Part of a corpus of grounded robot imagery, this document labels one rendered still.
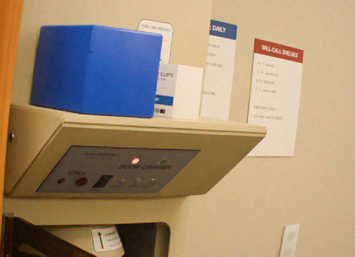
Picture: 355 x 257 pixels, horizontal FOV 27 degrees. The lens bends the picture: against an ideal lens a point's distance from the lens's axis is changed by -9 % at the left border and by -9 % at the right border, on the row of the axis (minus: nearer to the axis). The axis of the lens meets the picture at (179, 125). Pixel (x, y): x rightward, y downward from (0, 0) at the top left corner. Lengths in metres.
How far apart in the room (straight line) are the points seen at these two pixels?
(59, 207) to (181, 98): 0.19
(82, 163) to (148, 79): 0.11
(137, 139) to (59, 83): 0.11
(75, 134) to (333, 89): 1.42
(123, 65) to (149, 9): 0.18
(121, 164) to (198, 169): 0.13
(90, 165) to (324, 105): 1.32
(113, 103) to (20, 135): 0.11
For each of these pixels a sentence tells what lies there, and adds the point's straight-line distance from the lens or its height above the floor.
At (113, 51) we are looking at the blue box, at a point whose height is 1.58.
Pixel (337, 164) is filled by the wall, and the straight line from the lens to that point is 2.18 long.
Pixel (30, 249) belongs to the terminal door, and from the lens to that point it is 0.78.
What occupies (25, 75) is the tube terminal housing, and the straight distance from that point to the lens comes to 0.84.
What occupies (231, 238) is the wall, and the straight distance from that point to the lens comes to 1.83.
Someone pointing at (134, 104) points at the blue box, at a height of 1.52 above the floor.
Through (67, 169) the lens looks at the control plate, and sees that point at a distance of 0.81.
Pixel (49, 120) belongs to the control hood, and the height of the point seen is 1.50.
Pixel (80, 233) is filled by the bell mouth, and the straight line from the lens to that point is 0.96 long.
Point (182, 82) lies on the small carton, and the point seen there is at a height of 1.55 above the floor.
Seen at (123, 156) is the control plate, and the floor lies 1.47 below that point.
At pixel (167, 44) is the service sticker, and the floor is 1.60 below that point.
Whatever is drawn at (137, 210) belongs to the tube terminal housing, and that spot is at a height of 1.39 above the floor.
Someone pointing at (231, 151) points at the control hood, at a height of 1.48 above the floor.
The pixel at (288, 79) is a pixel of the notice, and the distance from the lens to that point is 1.92.
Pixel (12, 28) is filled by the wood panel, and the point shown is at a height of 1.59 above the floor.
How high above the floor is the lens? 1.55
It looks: 3 degrees down
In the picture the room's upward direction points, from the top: 7 degrees clockwise
